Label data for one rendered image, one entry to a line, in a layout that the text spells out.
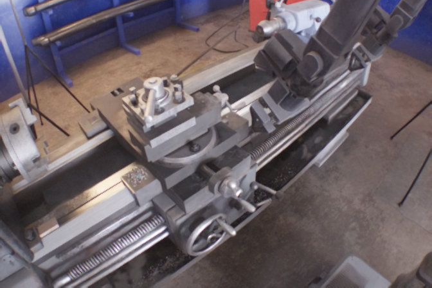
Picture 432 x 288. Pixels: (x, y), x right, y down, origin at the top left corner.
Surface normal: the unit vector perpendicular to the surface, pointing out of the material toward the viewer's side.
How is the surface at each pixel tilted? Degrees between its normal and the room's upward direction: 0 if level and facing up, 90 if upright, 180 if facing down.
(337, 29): 81
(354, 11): 91
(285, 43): 91
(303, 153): 0
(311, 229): 0
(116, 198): 36
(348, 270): 0
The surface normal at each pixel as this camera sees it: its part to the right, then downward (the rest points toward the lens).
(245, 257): -0.04, -0.77
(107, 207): 0.36, -0.37
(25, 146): 0.58, 0.06
